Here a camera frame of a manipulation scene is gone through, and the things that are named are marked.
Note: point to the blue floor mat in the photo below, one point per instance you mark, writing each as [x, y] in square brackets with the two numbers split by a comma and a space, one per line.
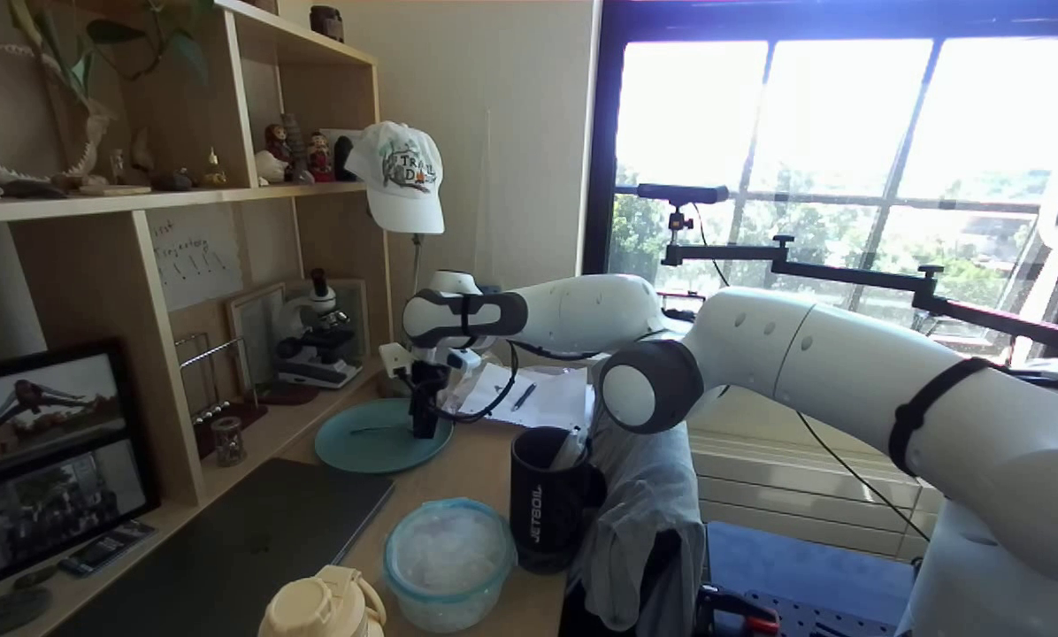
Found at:
[797, 578]

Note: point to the handwritten paper sheet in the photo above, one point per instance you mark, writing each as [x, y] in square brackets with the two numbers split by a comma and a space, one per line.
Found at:
[196, 258]

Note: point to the white printed baseball cap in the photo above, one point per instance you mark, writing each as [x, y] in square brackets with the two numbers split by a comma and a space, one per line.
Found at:
[401, 178]

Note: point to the cream water bottle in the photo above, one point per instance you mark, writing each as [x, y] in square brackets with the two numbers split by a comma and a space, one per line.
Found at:
[319, 602]

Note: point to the large black framed window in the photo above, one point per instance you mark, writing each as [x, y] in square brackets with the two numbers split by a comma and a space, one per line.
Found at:
[848, 144]

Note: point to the black figurine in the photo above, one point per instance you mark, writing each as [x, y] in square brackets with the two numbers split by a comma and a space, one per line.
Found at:
[346, 160]

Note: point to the black stereo camera bar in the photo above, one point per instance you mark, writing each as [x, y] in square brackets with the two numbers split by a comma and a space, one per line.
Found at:
[669, 191]

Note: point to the black white microscope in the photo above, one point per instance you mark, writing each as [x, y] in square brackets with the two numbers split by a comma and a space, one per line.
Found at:
[315, 337]

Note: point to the grey cloth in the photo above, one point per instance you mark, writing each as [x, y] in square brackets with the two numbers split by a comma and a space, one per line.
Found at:
[647, 518]

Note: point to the light wooden shelf unit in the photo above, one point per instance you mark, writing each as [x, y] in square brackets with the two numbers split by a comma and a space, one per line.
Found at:
[91, 286]

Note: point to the small glass jar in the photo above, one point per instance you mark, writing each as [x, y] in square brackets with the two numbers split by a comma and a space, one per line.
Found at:
[228, 444]

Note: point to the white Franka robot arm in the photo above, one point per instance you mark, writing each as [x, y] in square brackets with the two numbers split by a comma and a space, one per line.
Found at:
[810, 354]

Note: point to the dark remote control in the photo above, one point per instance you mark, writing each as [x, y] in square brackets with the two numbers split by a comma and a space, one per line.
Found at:
[103, 551]

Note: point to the teal green plate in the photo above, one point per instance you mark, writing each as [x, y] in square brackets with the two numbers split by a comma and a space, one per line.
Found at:
[363, 444]

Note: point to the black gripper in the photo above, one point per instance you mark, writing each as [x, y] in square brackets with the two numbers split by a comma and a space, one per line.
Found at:
[440, 378]

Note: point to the white paper sheets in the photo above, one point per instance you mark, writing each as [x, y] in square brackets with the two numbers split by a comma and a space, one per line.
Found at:
[549, 394]

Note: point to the white low cabinet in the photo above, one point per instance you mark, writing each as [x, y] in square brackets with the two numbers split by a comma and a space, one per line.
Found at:
[776, 471]

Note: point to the green trailing houseplant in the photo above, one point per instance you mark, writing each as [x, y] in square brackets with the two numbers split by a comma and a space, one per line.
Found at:
[91, 119]

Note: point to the small dark jar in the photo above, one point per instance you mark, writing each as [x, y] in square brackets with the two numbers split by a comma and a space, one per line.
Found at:
[327, 22]

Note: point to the red figurine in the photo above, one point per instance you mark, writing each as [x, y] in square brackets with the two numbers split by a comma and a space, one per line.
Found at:
[319, 156]

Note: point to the black frame group photo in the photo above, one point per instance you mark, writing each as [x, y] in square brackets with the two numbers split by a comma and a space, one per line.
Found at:
[54, 507]

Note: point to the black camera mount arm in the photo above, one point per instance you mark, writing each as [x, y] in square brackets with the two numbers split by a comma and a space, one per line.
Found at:
[834, 273]

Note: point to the black frame landscape photo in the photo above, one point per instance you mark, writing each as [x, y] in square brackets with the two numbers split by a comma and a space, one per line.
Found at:
[34, 407]

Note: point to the black mug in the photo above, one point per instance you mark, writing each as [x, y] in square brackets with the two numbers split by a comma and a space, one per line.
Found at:
[547, 507]

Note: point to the brown figurine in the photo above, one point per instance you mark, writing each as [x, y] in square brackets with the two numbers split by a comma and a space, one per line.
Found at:
[281, 144]

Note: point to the clear container teal lid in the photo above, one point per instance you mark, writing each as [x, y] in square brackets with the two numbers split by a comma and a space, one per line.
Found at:
[447, 562]

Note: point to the small brass figurine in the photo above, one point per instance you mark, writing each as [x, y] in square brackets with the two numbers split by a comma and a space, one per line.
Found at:
[214, 169]

